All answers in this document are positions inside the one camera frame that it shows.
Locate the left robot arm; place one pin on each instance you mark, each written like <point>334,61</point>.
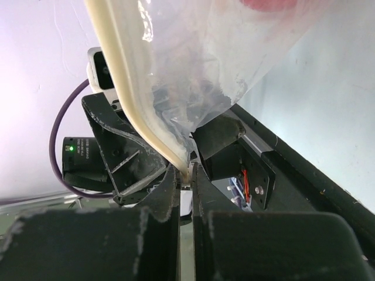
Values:
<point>83,167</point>

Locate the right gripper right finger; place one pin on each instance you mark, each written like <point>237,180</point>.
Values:
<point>231,244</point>

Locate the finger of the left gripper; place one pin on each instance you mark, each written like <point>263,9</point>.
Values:
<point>217,146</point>
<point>132,164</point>

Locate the red fake fruit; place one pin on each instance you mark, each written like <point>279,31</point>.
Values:
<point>269,5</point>

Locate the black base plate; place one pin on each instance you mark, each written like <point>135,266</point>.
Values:
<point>298,184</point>

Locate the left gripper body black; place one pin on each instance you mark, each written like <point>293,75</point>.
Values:
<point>240,160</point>

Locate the clear polka dot zip bag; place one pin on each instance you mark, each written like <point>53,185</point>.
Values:
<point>176,65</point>

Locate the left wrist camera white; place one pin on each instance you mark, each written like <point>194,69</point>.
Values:
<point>99,77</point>

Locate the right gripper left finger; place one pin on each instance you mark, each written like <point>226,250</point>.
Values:
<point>137,243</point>

